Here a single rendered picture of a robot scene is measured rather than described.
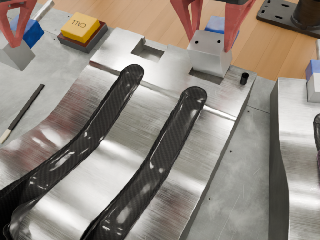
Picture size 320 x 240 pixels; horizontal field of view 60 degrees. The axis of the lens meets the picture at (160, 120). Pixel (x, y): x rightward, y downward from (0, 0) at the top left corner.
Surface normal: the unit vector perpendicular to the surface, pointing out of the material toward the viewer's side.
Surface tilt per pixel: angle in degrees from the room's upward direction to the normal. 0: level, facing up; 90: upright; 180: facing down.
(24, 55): 90
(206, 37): 13
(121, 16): 0
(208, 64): 99
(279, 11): 0
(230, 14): 91
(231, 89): 0
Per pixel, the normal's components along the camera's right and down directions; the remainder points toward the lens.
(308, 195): -0.06, -0.61
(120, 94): -0.11, -0.44
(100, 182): 0.14, -0.80
